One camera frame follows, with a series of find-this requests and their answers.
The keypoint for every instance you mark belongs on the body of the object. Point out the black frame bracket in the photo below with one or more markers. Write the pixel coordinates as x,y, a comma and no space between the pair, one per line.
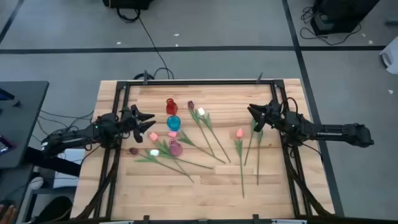
259,77
255,218
146,218
145,77

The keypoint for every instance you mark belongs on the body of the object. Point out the black equipment case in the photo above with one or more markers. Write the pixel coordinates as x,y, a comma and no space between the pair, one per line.
335,15

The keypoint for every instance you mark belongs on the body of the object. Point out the black box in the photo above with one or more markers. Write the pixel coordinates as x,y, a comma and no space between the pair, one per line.
127,3

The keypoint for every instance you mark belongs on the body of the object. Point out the white round object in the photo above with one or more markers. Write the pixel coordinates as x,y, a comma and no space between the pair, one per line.
36,183

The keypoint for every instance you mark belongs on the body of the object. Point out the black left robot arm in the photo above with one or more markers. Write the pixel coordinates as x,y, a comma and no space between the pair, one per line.
77,137

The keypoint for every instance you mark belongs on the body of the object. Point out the purple ribbed glass vase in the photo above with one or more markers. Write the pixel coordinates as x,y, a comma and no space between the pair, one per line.
175,149

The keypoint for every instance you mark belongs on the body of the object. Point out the black crossbar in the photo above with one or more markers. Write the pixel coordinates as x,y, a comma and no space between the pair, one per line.
53,162

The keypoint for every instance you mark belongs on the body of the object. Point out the white plastic object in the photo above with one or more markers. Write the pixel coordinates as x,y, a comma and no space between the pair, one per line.
392,56

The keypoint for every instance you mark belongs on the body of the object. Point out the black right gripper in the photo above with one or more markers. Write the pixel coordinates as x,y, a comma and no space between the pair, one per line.
272,115

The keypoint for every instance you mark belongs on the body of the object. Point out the white artificial tulip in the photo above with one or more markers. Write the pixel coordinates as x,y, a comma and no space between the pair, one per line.
201,111
258,155
154,152

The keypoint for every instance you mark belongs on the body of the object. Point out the person's hand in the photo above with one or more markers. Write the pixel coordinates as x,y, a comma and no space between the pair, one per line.
7,214

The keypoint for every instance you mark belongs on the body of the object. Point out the black desk device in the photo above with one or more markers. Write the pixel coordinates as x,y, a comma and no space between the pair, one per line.
6,95

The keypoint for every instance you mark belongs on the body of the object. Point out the white bracket plate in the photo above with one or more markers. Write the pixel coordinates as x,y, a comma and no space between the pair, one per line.
116,222
289,221

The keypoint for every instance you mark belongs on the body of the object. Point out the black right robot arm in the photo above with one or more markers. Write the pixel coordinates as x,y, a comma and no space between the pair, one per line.
335,133

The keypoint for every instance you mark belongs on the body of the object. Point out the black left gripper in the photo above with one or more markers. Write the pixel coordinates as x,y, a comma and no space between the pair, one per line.
130,121

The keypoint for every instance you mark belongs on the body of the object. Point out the red glass vase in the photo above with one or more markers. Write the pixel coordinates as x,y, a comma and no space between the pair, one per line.
171,109

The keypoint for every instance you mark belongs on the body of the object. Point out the black aluminium table frame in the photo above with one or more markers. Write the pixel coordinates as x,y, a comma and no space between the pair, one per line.
202,82

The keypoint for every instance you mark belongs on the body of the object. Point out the grey block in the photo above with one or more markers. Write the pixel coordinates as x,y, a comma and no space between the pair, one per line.
392,22

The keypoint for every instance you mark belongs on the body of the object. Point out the grey desk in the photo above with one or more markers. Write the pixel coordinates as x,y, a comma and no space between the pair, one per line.
26,118

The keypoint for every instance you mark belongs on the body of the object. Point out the blue glass vase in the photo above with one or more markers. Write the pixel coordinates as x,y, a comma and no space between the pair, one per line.
173,123

